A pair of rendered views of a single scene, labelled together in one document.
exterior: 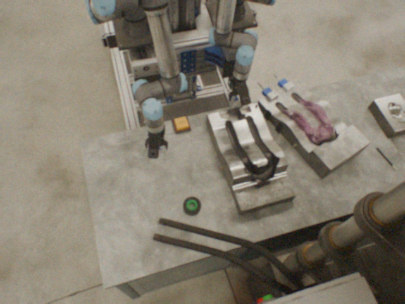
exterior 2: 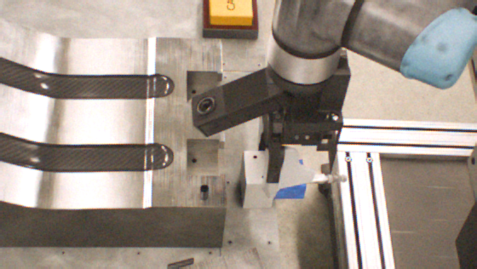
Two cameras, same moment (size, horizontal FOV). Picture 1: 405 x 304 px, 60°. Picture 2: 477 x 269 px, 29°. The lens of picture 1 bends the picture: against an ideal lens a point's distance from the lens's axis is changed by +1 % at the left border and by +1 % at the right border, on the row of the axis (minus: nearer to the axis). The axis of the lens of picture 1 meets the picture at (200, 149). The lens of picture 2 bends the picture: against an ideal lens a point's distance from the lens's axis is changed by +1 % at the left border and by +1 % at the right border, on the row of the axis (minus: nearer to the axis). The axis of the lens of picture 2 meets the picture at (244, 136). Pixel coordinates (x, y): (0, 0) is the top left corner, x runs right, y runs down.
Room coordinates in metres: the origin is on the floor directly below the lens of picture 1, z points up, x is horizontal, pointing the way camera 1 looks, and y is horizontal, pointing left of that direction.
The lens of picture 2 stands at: (1.18, -0.81, 1.74)
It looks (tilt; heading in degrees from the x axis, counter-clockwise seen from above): 52 degrees down; 103
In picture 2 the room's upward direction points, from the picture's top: 8 degrees clockwise
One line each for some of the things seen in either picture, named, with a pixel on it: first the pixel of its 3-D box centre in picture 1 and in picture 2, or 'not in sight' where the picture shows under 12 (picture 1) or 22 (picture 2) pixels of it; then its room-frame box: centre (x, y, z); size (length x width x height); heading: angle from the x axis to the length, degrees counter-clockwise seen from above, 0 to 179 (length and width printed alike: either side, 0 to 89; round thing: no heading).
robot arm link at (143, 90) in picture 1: (147, 93); not in sight; (0.86, 0.23, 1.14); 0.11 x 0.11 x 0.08; 30
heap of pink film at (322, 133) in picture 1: (311, 118); not in sight; (0.97, -0.53, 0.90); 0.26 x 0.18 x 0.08; 39
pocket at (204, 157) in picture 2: (244, 111); (205, 166); (1.00, -0.21, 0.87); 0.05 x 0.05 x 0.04; 21
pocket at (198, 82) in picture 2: (224, 116); (204, 96); (0.96, -0.10, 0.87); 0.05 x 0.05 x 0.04; 21
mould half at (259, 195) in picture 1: (249, 153); (14, 123); (0.77, -0.23, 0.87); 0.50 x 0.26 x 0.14; 21
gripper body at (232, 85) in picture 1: (238, 82); (301, 97); (1.09, -0.16, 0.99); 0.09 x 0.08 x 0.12; 23
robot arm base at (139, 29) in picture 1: (135, 20); not in sight; (1.32, 0.37, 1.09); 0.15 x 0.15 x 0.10
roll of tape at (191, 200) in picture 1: (192, 206); not in sight; (0.50, 0.01, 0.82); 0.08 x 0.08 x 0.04
